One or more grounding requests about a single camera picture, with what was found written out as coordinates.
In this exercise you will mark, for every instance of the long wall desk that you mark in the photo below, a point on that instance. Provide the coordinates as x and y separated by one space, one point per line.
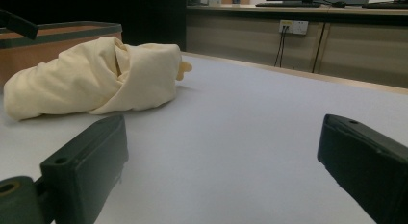
288 14

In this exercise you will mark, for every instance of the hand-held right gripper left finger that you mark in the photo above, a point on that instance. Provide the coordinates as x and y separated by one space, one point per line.
83 166

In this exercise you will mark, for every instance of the cream cloth garment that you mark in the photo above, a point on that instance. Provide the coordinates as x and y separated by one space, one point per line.
83 79

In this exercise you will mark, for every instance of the black keyboard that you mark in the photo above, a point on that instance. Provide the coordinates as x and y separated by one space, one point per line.
386 5
288 4

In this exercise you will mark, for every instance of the pink basket with grey rim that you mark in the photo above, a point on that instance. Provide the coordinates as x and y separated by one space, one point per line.
48 47

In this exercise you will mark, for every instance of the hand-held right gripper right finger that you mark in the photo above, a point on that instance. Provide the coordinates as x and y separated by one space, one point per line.
365 160

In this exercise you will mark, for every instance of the black computer mouse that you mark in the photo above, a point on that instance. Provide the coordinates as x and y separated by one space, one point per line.
339 4

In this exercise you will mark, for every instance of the white wall outlet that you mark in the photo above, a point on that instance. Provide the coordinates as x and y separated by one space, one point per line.
293 27

